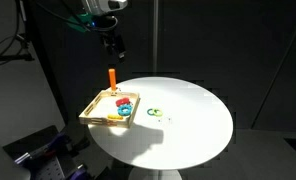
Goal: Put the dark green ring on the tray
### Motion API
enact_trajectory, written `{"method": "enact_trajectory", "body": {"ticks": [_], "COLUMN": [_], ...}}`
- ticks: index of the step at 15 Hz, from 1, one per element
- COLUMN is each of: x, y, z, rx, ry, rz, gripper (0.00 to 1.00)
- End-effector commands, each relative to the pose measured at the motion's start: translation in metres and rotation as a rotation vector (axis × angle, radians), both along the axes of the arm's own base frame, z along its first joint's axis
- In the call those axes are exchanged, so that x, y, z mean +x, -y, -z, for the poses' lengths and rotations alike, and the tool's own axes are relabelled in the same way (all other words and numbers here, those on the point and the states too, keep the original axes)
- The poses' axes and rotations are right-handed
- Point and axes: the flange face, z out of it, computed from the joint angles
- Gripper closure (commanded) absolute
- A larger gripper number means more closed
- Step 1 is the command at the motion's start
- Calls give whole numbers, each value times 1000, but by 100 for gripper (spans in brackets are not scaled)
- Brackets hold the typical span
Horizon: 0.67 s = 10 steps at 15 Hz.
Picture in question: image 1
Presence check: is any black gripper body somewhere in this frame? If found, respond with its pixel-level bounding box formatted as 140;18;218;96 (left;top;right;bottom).
101;31;126;62

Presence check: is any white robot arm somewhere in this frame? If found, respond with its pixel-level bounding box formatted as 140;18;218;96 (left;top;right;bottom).
81;0;128;62

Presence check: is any wooden tray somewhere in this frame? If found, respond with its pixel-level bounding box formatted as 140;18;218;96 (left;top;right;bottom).
79;90;140;128

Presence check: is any orange peg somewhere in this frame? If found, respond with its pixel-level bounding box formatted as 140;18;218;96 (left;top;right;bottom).
108;68;117;91

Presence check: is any vertical metal pole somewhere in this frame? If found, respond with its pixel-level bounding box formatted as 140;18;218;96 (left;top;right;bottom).
152;0;159;74

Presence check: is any red toy piece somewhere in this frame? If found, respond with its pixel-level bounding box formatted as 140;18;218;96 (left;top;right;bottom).
115;97;130;107

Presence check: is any yellow toy piece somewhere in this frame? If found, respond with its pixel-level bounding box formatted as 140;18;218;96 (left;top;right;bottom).
107;114;123;120

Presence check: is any round white table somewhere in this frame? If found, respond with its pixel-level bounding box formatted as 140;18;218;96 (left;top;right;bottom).
89;77;233;180

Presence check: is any purple clamp tool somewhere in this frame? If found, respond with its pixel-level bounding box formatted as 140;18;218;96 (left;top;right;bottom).
15;133;90;180

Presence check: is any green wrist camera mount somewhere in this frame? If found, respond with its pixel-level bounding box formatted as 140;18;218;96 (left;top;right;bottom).
66;13;99;33

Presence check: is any blue spiky ring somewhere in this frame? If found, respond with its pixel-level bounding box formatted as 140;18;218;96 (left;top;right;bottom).
117;103;134;117

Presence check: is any light green spiky ring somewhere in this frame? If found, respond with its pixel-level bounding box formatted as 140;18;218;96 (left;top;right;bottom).
153;108;164;118

